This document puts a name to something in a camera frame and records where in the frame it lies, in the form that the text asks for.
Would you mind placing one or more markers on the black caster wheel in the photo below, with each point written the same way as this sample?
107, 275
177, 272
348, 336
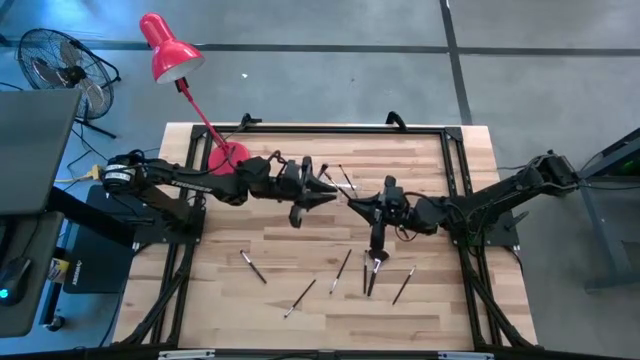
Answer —
56, 323

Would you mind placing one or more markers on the black computer mouse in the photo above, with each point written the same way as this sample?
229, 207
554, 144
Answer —
12, 280

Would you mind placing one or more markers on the silver table bracket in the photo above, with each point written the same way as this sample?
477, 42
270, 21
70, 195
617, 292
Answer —
465, 356
185, 354

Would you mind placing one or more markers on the black desk support beam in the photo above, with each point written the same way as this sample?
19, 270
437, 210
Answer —
90, 215

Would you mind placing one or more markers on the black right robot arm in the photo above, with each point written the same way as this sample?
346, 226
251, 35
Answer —
500, 191

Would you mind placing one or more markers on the small yellow labelled box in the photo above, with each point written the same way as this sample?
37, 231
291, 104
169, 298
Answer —
59, 270

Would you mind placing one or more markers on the large fluffy powder brush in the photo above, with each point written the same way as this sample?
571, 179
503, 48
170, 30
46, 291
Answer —
373, 282

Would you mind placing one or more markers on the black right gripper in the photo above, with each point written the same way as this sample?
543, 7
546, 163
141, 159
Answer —
397, 210

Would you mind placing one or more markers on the black aluminium table frame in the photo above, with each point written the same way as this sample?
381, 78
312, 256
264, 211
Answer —
325, 129

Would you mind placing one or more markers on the thick short black makeup brush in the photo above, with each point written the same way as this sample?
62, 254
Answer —
322, 170

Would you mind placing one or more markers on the red desk lamp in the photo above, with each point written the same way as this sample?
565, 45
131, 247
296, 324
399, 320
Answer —
172, 55

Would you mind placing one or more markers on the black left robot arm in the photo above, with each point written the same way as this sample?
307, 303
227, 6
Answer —
190, 182

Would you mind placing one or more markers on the grey metal cart frame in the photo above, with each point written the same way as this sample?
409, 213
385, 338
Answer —
615, 283

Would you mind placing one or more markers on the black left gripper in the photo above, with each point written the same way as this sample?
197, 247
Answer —
295, 187

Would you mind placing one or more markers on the pen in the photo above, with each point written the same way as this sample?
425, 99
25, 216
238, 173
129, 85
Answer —
254, 268
300, 298

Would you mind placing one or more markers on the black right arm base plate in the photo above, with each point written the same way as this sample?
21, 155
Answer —
505, 240

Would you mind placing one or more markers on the black Husky case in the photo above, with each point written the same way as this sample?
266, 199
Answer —
100, 260

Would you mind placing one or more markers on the clear acrylic organizer box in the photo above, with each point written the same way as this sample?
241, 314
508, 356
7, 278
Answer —
345, 176

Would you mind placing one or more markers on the black spoolie mascara wand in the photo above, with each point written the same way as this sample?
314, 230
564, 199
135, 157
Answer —
345, 192

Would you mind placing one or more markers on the grey desktop panel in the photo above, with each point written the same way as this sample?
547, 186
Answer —
30, 150

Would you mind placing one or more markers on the black floor fan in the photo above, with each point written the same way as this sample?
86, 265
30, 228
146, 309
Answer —
65, 75

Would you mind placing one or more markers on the dark grey desk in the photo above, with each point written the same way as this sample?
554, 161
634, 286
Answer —
25, 235

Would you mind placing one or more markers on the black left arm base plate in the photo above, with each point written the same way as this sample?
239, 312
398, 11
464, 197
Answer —
192, 236

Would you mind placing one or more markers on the black table clamp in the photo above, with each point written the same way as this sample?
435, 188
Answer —
250, 120
396, 120

